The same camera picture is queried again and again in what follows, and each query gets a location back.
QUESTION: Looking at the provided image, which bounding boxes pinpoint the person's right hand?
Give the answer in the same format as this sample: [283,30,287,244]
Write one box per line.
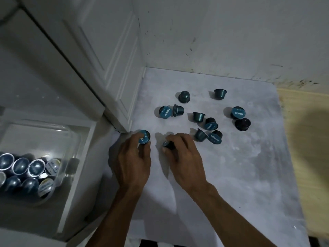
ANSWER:
[162,133,209,195]

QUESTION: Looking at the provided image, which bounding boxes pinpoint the person's left hand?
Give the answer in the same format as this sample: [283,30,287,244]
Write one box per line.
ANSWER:
[113,132,152,190]

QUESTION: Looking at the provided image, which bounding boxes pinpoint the person's left forearm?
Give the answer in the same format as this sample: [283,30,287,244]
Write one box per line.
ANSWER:
[83,185,145,247]

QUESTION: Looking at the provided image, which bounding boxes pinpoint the person's right forearm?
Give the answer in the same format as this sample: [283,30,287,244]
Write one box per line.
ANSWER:
[190,182,278,247]

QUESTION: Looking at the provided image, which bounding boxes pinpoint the scattered group of teal capsules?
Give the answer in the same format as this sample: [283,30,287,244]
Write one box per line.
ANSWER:
[154,89,251,146]

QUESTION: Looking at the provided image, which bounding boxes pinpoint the grey marbled mat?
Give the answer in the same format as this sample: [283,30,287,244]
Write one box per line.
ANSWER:
[85,67,310,247]

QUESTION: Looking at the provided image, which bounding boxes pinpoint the clear plastic container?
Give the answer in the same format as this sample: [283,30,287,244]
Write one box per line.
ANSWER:
[0,119,81,207]

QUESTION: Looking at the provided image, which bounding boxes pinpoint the black white striped cloth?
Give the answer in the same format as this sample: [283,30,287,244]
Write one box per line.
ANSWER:
[138,238,181,247]

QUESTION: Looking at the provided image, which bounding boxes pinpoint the white panelled door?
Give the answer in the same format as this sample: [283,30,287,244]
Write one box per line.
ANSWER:
[0,0,146,134]

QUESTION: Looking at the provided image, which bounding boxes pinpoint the pile of silver-rimmed blue pods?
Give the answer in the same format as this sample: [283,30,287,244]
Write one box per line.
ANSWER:
[0,153,63,200]

